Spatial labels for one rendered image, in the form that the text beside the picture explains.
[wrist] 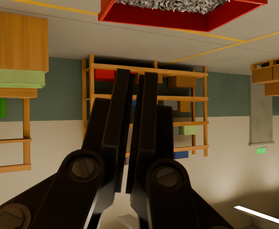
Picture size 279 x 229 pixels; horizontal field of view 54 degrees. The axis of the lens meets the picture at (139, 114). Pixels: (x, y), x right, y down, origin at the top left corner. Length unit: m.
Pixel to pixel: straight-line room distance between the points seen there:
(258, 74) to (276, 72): 0.49
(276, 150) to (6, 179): 8.12
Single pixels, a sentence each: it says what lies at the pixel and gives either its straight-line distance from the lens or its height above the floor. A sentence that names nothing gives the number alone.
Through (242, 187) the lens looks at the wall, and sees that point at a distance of 9.12.
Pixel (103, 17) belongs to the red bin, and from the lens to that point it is 0.69.
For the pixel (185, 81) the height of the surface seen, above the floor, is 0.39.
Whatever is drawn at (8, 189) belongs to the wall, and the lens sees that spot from 5.73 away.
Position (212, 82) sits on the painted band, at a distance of 7.98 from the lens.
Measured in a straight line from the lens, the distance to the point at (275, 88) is 7.19.
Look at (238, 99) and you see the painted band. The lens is 8.74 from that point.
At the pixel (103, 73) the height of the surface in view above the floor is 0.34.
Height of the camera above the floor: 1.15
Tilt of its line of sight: level
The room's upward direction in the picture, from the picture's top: 179 degrees clockwise
